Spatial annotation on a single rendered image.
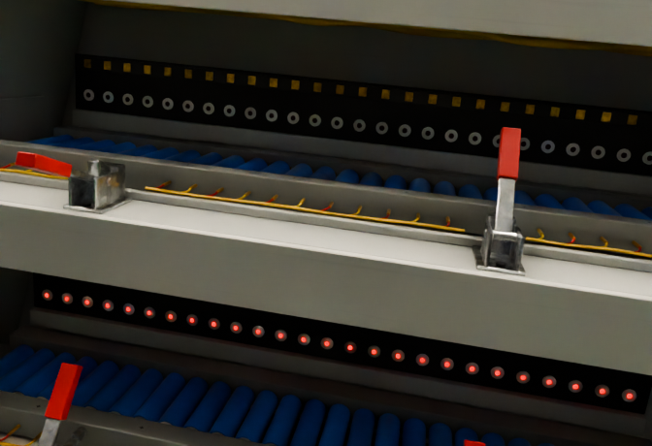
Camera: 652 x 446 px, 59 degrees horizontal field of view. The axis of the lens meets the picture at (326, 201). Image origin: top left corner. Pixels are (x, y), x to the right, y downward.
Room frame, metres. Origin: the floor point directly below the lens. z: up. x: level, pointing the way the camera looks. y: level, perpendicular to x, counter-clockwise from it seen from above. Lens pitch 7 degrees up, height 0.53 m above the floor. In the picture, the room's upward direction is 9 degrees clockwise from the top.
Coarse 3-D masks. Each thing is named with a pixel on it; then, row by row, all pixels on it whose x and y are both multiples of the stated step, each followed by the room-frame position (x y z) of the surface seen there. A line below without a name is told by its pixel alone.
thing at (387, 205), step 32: (0, 160) 0.44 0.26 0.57; (64, 160) 0.43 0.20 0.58; (128, 160) 0.43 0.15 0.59; (160, 160) 0.43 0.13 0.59; (160, 192) 0.43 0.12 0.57; (192, 192) 0.42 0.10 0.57; (224, 192) 0.42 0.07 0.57; (256, 192) 0.42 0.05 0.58; (288, 192) 0.41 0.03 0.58; (320, 192) 0.41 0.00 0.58; (352, 192) 0.40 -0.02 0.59; (384, 192) 0.40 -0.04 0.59; (416, 192) 0.41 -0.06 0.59; (416, 224) 0.38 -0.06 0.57; (448, 224) 0.38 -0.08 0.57; (480, 224) 0.39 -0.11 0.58; (544, 224) 0.39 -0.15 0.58; (576, 224) 0.38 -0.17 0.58; (608, 224) 0.38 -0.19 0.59; (640, 224) 0.38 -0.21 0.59
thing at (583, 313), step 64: (0, 128) 0.50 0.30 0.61; (128, 128) 0.54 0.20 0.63; (192, 128) 0.53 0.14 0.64; (0, 192) 0.40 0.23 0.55; (64, 192) 0.41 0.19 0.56; (640, 192) 0.47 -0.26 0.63; (0, 256) 0.39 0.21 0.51; (64, 256) 0.38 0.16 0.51; (128, 256) 0.37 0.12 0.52; (192, 256) 0.36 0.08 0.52; (256, 256) 0.35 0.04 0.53; (320, 256) 0.34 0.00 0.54; (384, 256) 0.34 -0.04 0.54; (448, 256) 0.35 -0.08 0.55; (640, 256) 0.39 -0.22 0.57; (384, 320) 0.35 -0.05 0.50; (448, 320) 0.34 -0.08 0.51; (512, 320) 0.33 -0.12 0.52; (576, 320) 0.33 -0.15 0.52; (640, 320) 0.32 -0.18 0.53
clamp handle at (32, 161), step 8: (24, 152) 0.31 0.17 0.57; (16, 160) 0.31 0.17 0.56; (24, 160) 0.31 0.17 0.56; (32, 160) 0.31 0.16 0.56; (40, 160) 0.31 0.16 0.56; (48, 160) 0.32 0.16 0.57; (56, 160) 0.33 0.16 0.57; (88, 160) 0.38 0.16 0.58; (32, 168) 0.31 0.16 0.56; (40, 168) 0.32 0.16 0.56; (48, 168) 0.32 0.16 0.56; (56, 168) 0.33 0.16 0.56; (64, 168) 0.34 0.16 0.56; (88, 168) 0.38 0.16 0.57; (96, 168) 0.38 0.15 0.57; (64, 176) 0.34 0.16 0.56; (72, 176) 0.36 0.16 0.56; (80, 176) 0.36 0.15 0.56; (88, 176) 0.37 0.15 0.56; (96, 176) 0.37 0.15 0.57
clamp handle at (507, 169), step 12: (504, 132) 0.36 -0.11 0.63; (516, 132) 0.35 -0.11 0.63; (504, 144) 0.35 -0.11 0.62; (516, 144) 0.35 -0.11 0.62; (504, 156) 0.35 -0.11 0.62; (516, 156) 0.35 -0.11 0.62; (504, 168) 0.35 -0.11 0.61; (516, 168) 0.35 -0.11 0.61; (504, 180) 0.35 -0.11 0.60; (504, 192) 0.35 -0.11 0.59; (504, 204) 0.35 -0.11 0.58; (504, 216) 0.34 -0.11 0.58; (504, 228) 0.34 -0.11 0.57
